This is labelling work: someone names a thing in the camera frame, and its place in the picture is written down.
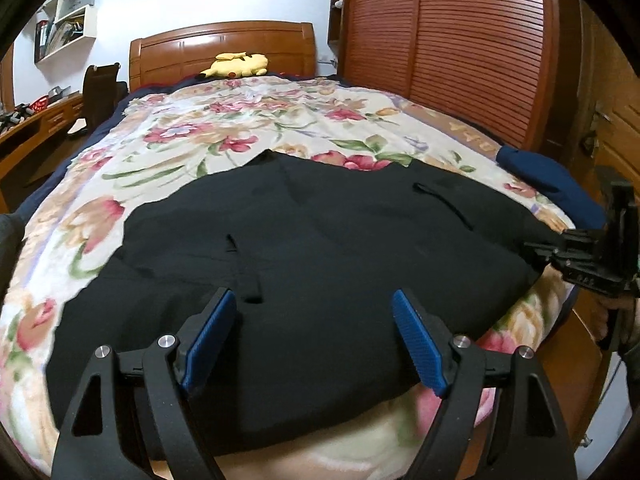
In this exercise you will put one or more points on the yellow plush toy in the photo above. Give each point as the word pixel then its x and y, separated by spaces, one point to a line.
pixel 235 65

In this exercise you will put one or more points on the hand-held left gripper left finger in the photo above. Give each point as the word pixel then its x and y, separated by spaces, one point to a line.
pixel 212 340

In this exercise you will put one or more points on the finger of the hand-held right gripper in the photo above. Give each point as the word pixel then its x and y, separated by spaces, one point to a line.
pixel 545 249

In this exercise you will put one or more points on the wooden desk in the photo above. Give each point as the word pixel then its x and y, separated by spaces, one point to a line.
pixel 30 135

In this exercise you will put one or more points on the wooden bed side rail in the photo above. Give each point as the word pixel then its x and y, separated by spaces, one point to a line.
pixel 582 360

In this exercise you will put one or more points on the red basket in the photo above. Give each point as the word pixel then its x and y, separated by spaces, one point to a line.
pixel 41 104

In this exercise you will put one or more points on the wooden bed headboard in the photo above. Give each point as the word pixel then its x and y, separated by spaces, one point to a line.
pixel 200 47

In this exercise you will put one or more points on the black coat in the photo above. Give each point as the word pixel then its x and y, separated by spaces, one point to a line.
pixel 320 260

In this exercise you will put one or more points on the white wall shelf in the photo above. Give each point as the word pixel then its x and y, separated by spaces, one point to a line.
pixel 70 15

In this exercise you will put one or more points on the wooden door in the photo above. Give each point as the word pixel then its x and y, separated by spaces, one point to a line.
pixel 605 85

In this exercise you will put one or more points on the dark grey garment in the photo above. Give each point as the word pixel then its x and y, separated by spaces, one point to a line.
pixel 9 255

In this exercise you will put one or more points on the navy blue cloth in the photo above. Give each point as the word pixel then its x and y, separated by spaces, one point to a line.
pixel 545 175

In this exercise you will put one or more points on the floral blanket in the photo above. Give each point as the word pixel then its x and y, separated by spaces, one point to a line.
pixel 250 120

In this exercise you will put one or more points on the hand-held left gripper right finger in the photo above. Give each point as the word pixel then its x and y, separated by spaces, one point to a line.
pixel 417 340

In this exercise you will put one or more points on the wooden louvered wardrobe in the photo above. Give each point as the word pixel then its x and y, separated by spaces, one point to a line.
pixel 450 45

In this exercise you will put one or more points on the person's right hand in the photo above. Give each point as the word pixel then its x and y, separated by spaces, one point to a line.
pixel 624 320

